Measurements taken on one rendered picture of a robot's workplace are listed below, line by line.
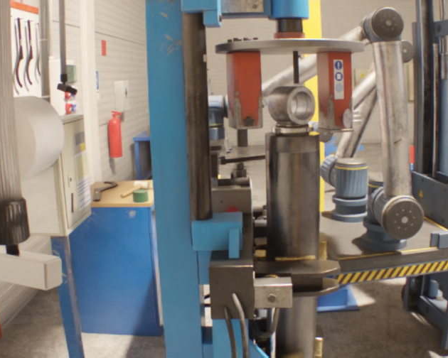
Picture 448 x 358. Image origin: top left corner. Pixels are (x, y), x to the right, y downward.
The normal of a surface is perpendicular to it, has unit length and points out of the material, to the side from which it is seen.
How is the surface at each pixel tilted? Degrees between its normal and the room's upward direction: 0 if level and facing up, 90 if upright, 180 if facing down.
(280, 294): 90
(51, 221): 90
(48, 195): 90
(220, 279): 90
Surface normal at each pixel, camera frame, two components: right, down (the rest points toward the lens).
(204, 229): -0.06, 0.18
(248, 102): 0.27, 0.16
